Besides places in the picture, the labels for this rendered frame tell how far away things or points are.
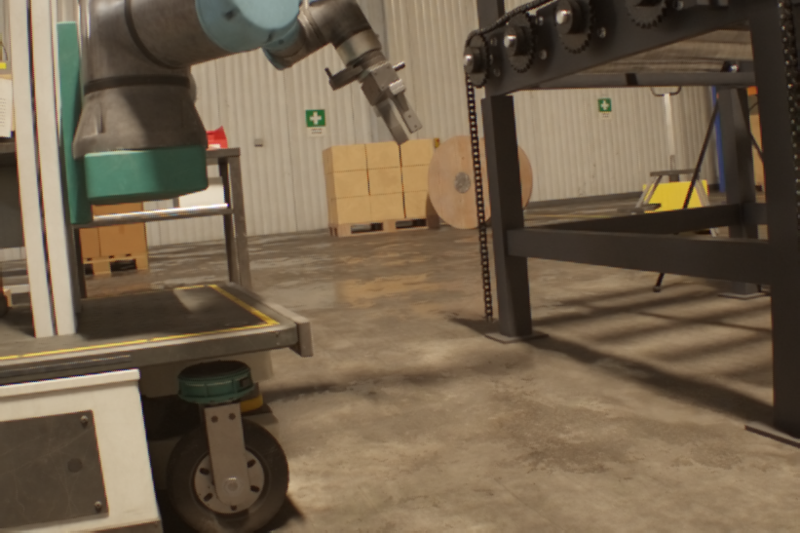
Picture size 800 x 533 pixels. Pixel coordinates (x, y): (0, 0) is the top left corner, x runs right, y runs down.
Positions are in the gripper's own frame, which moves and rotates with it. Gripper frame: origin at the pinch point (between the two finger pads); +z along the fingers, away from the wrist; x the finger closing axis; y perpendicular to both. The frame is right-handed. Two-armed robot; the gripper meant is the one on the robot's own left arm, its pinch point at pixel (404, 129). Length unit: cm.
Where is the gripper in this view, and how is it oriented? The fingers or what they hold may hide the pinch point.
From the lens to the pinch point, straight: 167.5
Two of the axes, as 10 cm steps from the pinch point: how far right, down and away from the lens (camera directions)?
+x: -2.1, 0.9, 9.7
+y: 8.4, -4.8, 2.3
